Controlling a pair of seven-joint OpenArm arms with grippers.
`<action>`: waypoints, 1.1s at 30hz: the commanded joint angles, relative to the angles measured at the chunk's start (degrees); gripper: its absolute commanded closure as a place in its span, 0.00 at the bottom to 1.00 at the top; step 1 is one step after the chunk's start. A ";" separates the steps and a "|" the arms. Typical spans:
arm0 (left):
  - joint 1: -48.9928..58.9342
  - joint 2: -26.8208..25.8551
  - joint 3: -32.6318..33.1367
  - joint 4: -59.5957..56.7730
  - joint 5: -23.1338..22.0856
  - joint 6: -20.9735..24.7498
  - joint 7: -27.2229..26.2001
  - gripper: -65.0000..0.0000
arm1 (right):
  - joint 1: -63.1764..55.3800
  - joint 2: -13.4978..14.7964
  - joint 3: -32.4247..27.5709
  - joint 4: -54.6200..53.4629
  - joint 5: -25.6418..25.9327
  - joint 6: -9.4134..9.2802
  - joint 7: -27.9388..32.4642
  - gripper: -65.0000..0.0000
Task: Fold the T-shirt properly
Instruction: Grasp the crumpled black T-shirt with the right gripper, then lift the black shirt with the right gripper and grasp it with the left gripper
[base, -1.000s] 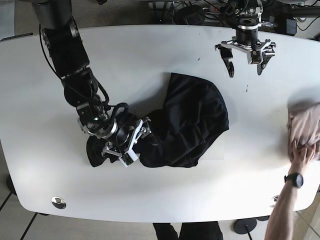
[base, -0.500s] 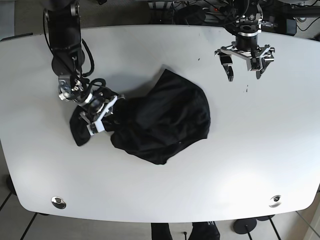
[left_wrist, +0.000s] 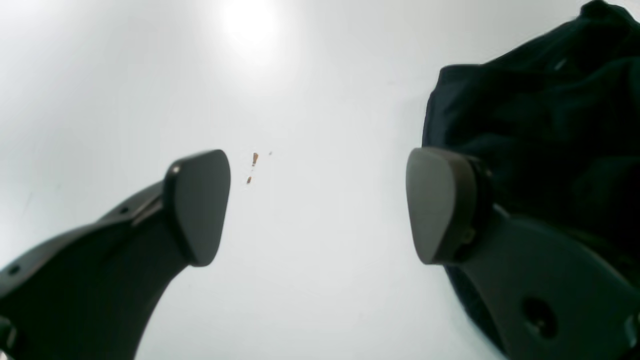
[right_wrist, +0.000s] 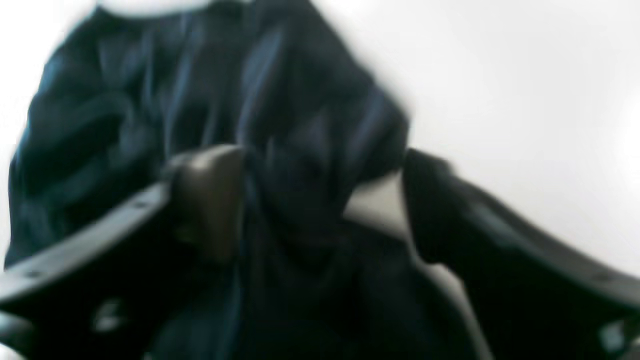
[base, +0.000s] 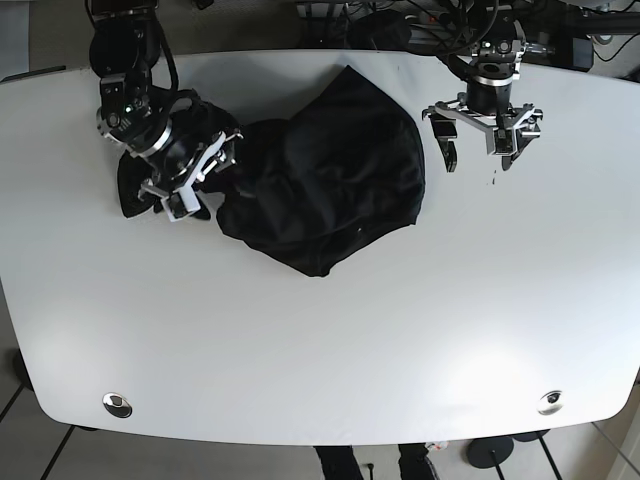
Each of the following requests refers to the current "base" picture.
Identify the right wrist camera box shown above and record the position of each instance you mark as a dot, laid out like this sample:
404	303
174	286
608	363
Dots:
180	204

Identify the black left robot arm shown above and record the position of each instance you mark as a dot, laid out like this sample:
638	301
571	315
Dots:
486	55

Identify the right table grommet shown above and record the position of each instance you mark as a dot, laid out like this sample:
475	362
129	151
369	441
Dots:
550	403

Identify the table grommet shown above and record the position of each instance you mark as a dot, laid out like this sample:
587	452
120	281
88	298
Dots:
550	403
116	405

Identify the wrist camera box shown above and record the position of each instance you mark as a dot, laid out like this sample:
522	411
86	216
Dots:
180	204
501	142

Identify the left table grommet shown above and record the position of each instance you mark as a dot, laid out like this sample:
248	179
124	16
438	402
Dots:
116	405

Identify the black round stand base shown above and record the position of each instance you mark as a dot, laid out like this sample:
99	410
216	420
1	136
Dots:
489	452

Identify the grey sneaker shoe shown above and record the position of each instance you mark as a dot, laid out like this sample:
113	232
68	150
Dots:
436	445

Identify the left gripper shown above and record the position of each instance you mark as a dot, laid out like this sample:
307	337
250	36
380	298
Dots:
484	108

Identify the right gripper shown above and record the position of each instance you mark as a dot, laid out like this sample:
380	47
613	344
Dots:
185	163

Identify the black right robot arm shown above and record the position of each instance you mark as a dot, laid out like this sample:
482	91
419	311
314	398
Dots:
140	94

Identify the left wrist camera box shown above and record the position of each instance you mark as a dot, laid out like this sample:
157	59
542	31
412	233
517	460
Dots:
501	142

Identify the black T-shirt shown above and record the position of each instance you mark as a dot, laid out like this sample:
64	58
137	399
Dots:
308	191

